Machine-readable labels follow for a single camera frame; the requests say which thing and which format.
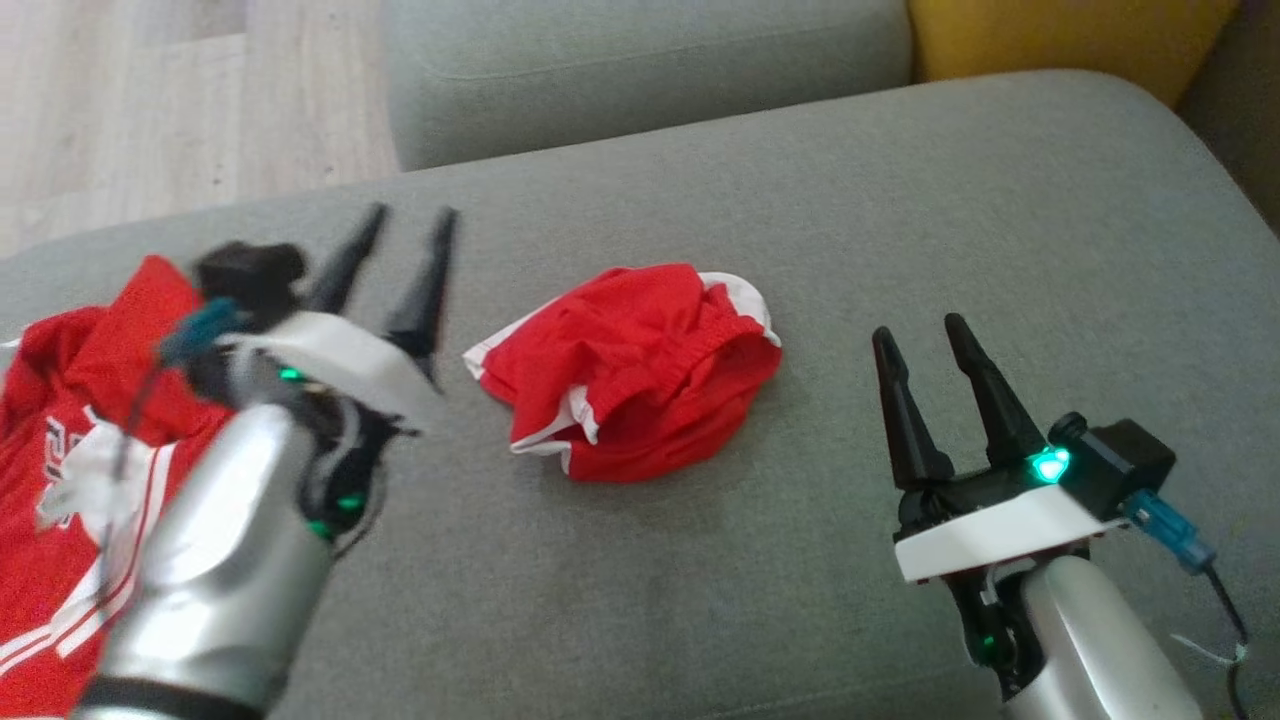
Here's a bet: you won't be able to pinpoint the left black cable blue plug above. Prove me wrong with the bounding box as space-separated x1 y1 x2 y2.
98 298 244 626

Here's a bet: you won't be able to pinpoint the red jersey with white stripes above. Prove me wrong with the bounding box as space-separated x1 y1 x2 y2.
0 254 243 719

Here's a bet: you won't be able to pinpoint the right black cable blue plug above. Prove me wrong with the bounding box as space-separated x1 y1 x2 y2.
1123 488 1253 720

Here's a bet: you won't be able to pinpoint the grey sofa seat cushion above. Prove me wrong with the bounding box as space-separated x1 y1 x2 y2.
0 68 1280 720

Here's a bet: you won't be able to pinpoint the yellow cushion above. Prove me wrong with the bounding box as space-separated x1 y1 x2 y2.
907 0 1243 109

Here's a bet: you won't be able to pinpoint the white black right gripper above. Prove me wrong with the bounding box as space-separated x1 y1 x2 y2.
871 312 1128 693

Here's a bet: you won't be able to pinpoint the red shorts with white trim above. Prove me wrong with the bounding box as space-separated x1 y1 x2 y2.
462 262 784 485

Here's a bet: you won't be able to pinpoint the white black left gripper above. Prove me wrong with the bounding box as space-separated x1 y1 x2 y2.
205 203 460 541

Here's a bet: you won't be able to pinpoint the grey sofa ottoman cushion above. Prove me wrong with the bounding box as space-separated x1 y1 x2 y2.
382 0 914 172

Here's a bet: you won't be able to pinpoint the black cable blue plug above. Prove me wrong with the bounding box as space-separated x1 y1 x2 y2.
1123 488 1253 720
98 298 244 626

